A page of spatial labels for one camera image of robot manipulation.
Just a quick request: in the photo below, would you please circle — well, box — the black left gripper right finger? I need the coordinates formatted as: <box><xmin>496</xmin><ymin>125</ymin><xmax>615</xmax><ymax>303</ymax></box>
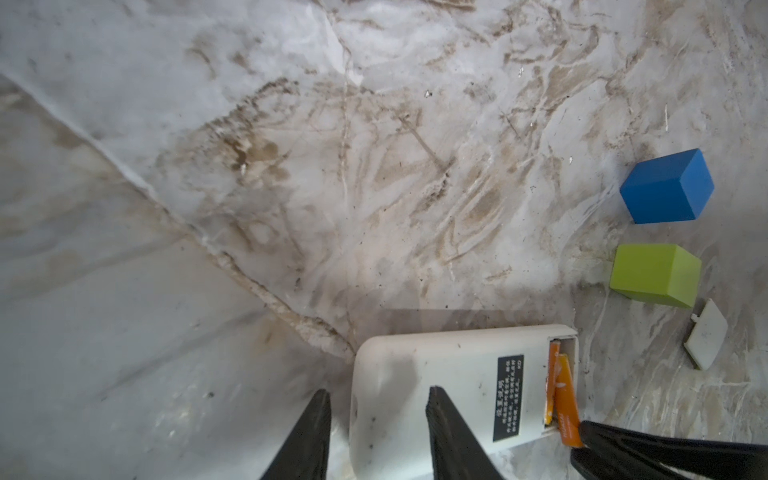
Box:
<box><xmin>425</xmin><ymin>386</ymin><xmax>502</xmax><ymax>480</ymax></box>

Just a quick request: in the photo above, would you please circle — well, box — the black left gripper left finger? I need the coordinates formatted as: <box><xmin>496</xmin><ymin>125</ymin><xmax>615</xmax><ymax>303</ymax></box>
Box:
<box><xmin>261</xmin><ymin>389</ymin><xmax>332</xmax><ymax>480</ymax></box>

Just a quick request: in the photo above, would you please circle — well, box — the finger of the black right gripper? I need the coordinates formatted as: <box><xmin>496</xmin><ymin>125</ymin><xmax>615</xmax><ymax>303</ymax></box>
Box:
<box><xmin>570</xmin><ymin>448</ymin><xmax>684</xmax><ymax>479</ymax></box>
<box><xmin>577</xmin><ymin>421</ymin><xmax>767</xmax><ymax>471</ymax></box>

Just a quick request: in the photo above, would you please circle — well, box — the orange battery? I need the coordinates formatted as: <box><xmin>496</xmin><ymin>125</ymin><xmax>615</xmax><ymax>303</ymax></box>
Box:
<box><xmin>544</xmin><ymin>340</ymin><xmax>561</xmax><ymax>426</ymax></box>
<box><xmin>554</xmin><ymin>354</ymin><xmax>584</xmax><ymax>448</ymax></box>

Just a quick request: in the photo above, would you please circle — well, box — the white red remote control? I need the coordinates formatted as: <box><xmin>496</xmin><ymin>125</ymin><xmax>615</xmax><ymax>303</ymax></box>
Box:
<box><xmin>349</xmin><ymin>324</ymin><xmax>579</xmax><ymax>479</ymax></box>

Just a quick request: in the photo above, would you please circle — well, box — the white battery cover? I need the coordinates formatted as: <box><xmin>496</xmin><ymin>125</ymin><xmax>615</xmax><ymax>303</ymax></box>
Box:
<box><xmin>683</xmin><ymin>298</ymin><xmax>728</xmax><ymax>371</ymax></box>

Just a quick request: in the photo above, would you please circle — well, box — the green cube block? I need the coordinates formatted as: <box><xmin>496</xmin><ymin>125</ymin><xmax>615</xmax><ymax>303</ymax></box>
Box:
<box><xmin>609</xmin><ymin>244</ymin><xmax>702</xmax><ymax>308</ymax></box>

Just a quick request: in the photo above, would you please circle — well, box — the blue cube block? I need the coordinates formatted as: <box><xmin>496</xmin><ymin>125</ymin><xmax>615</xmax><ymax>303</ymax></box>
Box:
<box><xmin>620</xmin><ymin>149</ymin><xmax>715</xmax><ymax>224</ymax></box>

